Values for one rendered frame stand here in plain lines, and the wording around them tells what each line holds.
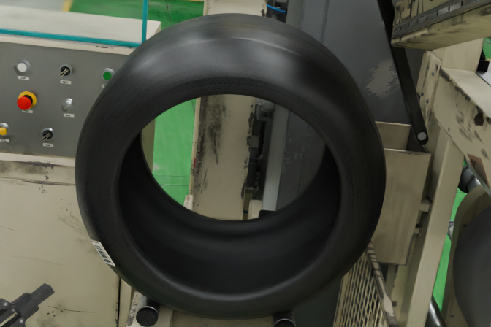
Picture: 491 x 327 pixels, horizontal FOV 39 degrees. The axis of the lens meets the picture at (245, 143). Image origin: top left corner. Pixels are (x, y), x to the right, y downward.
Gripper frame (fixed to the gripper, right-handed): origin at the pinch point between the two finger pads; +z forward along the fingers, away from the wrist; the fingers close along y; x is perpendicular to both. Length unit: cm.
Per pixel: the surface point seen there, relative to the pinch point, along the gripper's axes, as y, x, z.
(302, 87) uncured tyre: -15, 33, 50
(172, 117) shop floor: 82, -318, 214
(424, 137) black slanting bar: 17, 23, 85
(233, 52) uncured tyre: -25, 26, 44
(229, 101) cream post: -6, -8, 62
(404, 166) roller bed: 22, 18, 80
